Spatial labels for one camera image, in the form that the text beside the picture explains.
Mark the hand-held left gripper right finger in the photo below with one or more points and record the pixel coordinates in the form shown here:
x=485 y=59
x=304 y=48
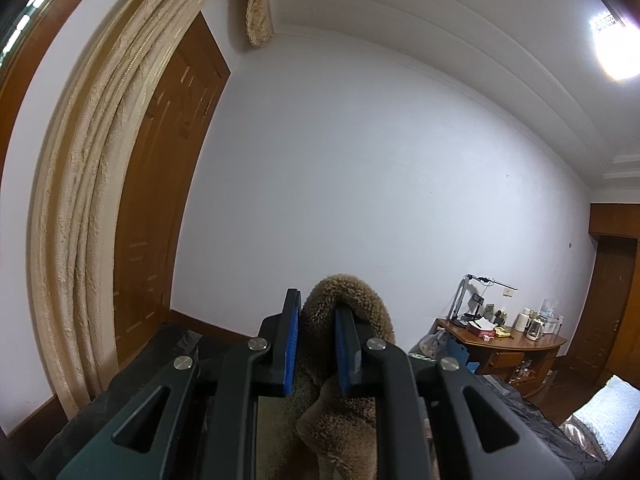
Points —
x=344 y=355

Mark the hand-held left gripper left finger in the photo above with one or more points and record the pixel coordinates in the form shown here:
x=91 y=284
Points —
x=290 y=342

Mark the brown fleece sweater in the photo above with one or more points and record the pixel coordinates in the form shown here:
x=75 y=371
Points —
x=342 y=440

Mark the plastic bag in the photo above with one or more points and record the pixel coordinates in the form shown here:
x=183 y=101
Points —
x=434 y=345

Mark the blue box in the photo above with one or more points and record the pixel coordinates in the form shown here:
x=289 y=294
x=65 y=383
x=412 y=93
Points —
x=457 y=352

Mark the black desk lamp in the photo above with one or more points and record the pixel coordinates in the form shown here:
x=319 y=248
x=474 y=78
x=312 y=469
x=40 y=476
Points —
x=462 y=318

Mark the red box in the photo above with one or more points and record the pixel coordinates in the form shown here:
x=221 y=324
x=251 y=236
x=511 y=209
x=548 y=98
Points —
x=482 y=333

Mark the small screen on stand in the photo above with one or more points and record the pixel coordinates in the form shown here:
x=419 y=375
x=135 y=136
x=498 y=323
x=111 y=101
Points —
x=477 y=301

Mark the wooden desk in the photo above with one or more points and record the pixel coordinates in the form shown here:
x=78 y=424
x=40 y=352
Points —
x=502 y=360

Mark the yellow packet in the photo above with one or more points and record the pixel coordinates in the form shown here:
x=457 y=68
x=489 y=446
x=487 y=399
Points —
x=501 y=331

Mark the white thermos jug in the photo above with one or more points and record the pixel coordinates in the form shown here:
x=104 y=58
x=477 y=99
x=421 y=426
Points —
x=522 y=320

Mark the glass kettle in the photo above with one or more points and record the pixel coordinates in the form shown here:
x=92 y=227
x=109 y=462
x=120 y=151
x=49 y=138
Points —
x=536 y=329

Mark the dark bed sheet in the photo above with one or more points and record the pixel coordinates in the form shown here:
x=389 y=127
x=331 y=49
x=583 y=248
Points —
x=530 y=425

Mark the panelled wooden door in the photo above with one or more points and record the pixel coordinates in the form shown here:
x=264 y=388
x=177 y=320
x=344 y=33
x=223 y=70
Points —
x=160 y=185

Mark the clear water bottle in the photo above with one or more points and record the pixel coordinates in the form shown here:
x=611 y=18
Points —
x=548 y=311

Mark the beige curtain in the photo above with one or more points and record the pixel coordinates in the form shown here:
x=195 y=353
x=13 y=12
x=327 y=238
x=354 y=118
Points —
x=85 y=210

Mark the white pillow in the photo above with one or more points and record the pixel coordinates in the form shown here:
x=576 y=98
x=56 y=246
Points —
x=607 y=415

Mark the wooden wardrobe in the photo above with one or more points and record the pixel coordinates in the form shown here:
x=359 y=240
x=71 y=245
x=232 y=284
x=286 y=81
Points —
x=615 y=220

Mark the beige curtain valance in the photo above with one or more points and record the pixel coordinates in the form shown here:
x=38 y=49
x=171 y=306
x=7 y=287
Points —
x=257 y=5

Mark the ceiling light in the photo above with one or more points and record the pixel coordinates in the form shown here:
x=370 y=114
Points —
x=617 y=45

